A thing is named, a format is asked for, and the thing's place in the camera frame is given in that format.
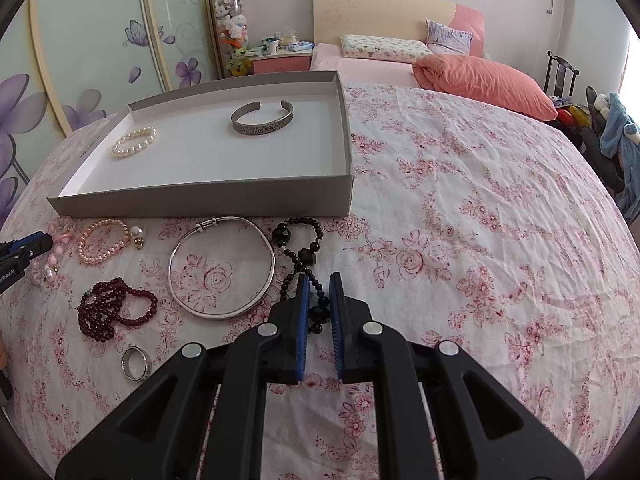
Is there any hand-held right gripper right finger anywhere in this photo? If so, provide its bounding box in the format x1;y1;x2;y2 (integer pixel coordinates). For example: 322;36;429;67
328;272;586;480

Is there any green plush toy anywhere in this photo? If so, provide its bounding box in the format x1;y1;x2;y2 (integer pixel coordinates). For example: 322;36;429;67
228;46;252;78

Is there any pink flower bead bracelet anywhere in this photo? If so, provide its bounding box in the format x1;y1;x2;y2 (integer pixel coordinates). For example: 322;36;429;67
27;217;77;289

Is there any cream and pink headboard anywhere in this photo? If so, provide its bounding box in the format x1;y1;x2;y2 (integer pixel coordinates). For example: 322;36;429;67
313;0;486;59

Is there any purple printed pillow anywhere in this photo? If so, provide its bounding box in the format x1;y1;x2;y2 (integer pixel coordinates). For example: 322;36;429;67
425;20;474;56

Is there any grey cardboard tray box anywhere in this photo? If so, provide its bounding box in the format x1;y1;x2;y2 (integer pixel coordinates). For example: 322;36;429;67
46;70;355;218

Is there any clear tube of plush toys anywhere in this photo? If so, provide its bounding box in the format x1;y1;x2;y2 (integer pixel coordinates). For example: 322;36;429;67
210;0;251;78

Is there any pink pearl bracelet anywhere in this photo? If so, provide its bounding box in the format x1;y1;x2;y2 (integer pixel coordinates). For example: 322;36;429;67
77;218;131;265

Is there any dark red bead bracelet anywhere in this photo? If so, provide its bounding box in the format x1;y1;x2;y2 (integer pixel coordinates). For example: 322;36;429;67
77;277;159;344

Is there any light blue garment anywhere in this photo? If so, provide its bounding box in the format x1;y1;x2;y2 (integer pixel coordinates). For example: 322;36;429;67
599;92;640;182

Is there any thin silver bangle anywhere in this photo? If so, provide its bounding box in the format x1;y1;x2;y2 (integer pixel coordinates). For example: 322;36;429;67
168;216;277;321

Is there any dark wooden chair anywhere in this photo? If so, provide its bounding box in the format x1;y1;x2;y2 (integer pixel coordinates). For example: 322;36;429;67
546;50;580;99

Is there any wardrobe with purple flower doors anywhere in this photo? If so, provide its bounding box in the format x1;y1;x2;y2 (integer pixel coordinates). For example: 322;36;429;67
0;0;222;211

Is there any pink and cream nightstand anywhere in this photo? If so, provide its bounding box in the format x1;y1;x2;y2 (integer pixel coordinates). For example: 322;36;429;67
249;40;314;76

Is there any white pearl bracelet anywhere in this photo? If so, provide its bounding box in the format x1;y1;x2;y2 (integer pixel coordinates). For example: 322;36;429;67
111;126;157;160

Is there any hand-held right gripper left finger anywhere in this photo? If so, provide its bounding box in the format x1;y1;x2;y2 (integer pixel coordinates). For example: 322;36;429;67
55;275;311;480

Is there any bed with pink sheet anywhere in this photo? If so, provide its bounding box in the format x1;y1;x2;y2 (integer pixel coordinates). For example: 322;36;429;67
308;42;501;94

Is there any patterned white pillow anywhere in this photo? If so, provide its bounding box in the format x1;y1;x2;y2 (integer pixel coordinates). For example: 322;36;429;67
339;34;434;65

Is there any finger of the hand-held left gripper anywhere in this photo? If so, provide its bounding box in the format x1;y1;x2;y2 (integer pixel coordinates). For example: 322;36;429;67
0;232;54;262

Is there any folded orange quilt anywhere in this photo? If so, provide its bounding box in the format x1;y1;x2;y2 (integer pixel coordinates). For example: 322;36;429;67
412;54;559;121

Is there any silver ring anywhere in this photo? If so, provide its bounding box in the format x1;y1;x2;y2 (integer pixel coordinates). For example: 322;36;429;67
121;344;153;381

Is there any black bead bracelet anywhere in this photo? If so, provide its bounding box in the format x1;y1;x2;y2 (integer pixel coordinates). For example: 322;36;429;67
270;216;332;336

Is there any wide engraved silver cuff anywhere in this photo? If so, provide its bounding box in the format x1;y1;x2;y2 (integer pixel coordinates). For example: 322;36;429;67
230;101;295;137

